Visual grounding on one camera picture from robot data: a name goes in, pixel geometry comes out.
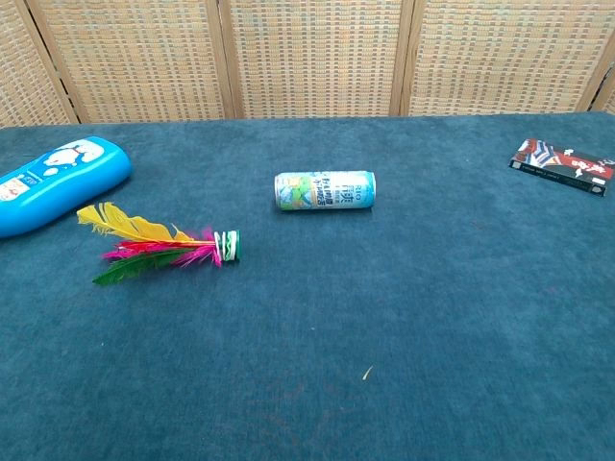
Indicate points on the colourful feather shuttlecock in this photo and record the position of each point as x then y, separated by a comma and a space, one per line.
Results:
226, 246

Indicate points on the blue cartoon squeeze bottle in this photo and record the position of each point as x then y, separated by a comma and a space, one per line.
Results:
57, 185

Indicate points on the light blue drink can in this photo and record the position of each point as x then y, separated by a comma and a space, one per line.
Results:
327, 191

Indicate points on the blue felt table cover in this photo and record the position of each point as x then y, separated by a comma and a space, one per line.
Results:
336, 312

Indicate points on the small pale feather scrap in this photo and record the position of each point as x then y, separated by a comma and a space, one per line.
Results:
367, 373

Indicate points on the woven rattan folding screen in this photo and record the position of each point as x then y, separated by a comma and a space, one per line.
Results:
312, 48

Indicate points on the black red card box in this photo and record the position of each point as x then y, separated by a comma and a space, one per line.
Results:
557, 165

